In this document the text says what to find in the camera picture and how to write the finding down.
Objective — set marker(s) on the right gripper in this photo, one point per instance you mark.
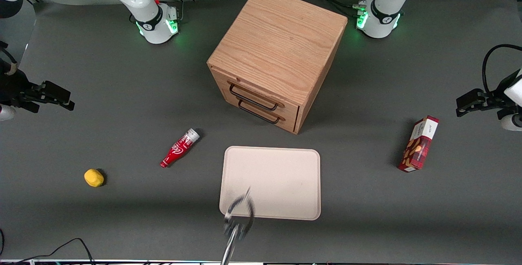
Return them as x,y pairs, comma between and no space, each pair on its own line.
12,87

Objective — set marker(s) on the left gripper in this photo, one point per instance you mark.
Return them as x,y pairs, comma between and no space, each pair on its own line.
500,93

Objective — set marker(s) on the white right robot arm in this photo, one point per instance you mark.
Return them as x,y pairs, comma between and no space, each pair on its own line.
151,20

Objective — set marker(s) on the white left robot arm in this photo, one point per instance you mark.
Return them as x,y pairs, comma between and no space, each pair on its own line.
381,16

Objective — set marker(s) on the wooden drawer cabinet body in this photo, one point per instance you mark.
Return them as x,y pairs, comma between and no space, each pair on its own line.
277,40

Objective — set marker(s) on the red cookie box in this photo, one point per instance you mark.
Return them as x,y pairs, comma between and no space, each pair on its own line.
418,146

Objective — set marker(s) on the yellow lemon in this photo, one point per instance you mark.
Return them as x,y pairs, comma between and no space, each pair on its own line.
94,177

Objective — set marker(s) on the red cola bottle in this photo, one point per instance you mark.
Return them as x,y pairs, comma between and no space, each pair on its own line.
177,151

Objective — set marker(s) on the beige plastic tray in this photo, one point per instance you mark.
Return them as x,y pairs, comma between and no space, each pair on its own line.
281,179

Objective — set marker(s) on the blurred metal whisk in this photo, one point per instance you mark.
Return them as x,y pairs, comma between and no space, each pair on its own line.
229,248

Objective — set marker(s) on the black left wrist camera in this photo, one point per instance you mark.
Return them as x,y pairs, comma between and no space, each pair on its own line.
470,98

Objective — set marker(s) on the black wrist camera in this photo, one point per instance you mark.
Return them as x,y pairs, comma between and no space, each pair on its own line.
57,89
470,98

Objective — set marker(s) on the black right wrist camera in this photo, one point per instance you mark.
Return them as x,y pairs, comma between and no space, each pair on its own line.
57,89

